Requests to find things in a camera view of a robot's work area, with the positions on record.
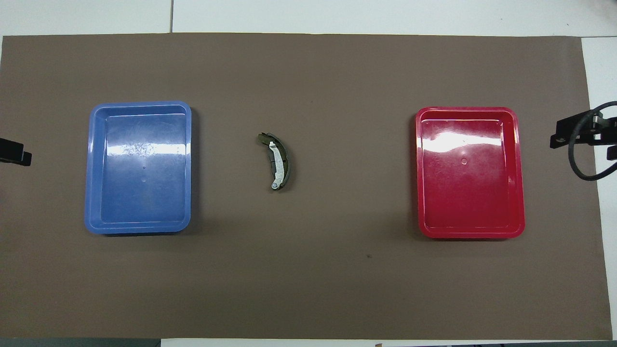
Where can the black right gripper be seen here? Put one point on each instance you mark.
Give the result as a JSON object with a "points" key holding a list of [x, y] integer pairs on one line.
{"points": [[610, 130]]}

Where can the dark brake pad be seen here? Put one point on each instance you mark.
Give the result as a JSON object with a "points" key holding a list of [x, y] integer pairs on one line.
{"points": [[262, 139]]}

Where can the curved brake shoe silver web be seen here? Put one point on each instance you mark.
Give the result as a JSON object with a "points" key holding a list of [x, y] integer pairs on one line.
{"points": [[278, 164]]}

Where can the red plastic tray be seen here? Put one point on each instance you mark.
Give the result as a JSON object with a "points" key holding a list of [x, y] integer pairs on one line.
{"points": [[470, 193]]}

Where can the blue plastic tray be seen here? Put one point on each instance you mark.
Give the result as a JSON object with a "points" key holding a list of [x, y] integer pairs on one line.
{"points": [[140, 193]]}

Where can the brown table mat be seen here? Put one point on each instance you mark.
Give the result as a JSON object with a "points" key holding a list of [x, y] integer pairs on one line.
{"points": [[308, 279]]}

